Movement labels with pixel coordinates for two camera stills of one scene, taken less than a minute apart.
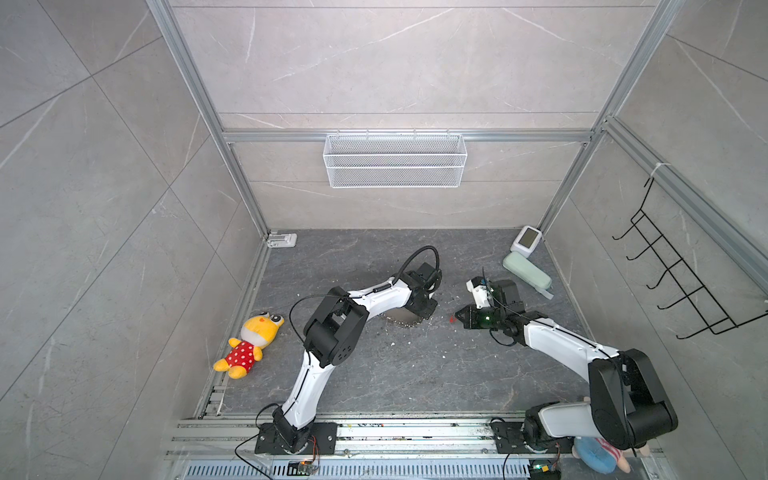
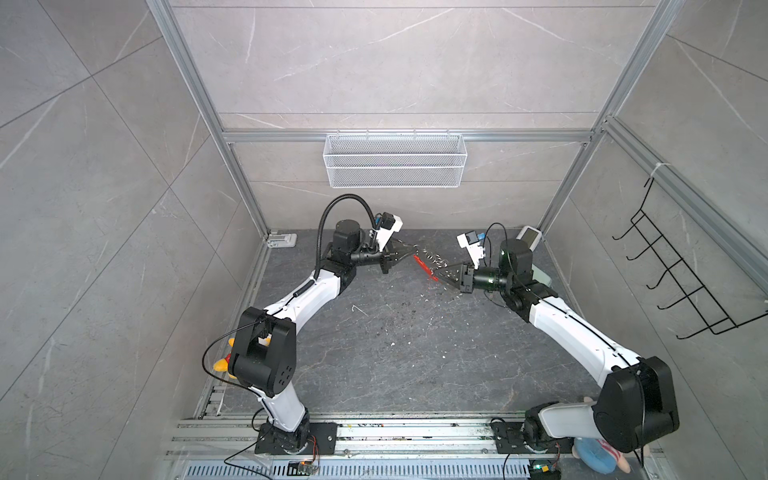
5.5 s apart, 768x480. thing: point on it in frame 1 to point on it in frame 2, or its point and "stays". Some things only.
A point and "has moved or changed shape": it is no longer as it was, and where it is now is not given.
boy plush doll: [602, 457] stays
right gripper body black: [481, 318] to [468, 287]
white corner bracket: [282, 240] stays
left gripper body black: [427, 306] to [385, 258]
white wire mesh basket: [395, 161] stays
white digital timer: [526, 241] stays
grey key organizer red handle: [403, 316] has moved or changed shape
